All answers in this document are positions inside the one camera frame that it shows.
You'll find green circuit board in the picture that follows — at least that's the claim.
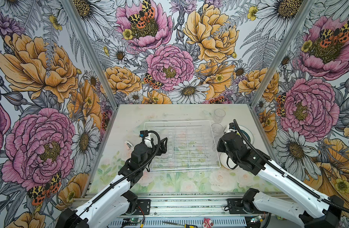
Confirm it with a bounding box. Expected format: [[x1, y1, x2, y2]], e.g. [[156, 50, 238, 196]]
[[121, 218, 144, 227]]

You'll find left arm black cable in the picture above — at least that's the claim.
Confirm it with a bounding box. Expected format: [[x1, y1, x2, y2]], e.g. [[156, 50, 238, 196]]
[[77, 130, 161, 206]]

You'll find white wire dish rack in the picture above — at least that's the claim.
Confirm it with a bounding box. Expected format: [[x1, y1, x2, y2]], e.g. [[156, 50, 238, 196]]
[[144, 120, 220, 173]]

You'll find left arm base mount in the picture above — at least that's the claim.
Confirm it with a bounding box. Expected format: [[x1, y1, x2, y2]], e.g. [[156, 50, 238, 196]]
[[123, 199, 151, 216]]

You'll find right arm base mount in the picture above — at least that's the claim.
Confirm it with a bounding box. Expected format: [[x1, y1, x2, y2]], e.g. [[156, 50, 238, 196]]
[[224, 198, 264, 214]]

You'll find pink white small object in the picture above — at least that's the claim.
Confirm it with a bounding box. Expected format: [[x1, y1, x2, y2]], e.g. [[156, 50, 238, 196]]
[[202, 218, 214, 228]]

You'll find green red rimmed plate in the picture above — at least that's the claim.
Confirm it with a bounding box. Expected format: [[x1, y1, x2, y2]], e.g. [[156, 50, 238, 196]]
[[239, 125, 255, 144]]

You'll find yellow handled screwdriver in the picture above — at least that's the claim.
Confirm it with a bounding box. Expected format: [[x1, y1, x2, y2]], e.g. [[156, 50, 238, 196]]
[[163, 221, 198, 228]]

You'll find orange bowl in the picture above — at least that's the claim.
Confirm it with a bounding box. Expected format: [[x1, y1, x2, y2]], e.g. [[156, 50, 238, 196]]
[[220, 153, 238, 170]]

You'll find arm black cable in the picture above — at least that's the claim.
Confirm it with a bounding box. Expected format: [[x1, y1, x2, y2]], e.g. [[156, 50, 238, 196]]
[[233, 119, 349, 217], [77, 130, 161, 206]]

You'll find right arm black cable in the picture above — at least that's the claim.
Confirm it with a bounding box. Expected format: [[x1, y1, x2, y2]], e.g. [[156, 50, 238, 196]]
[[233, 119, 349, 217]]

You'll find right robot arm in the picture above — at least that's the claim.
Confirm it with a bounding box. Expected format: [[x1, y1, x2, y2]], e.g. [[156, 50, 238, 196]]
[[217, 121, 349, 228]]

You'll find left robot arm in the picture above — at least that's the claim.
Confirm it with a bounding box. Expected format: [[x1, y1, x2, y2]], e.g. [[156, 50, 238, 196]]
[[55, 130, 168, 228]]

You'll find small pink metal clip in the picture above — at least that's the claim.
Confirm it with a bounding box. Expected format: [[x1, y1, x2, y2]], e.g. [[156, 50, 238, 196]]
[[124, 141, 133, 149]]

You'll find clear glass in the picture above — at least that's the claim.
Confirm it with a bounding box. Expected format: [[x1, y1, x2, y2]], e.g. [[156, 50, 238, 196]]
[[213, 108, 226, 123], [211, 123, 223, 140]]

